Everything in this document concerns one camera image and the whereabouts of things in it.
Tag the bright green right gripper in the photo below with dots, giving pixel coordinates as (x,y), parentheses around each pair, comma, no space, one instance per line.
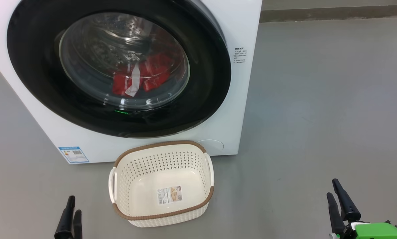
(374,232)

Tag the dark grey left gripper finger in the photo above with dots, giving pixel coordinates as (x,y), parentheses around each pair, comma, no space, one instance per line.
(65,225)
(77,227)

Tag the red and white garment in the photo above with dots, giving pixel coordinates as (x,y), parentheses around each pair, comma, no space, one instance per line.
(153,71)

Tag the black round glass washer door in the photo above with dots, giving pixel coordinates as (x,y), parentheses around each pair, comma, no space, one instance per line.
(205,83)

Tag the cream basket with brown rim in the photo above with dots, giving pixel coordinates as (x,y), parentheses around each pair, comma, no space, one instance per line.
(165,219)

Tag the perforated steel washer drum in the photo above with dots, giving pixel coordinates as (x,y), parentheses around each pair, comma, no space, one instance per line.
(118,36)

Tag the white front-load washing machine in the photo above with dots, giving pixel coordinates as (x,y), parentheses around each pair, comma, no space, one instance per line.
(238,26)

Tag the blue energy label sticker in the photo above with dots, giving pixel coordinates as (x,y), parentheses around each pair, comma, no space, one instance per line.
(73,155)

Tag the paper product sticker with barcode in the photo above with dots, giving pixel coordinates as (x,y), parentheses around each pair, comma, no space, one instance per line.
(169,195)

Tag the round white filter cover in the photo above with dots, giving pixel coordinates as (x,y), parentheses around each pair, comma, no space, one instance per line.
(213,146)

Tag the small printed text label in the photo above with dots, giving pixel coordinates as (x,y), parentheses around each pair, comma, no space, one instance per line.
(240,55)

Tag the dark grey baseboard strip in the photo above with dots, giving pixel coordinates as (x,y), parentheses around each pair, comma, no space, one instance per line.
(334,14)

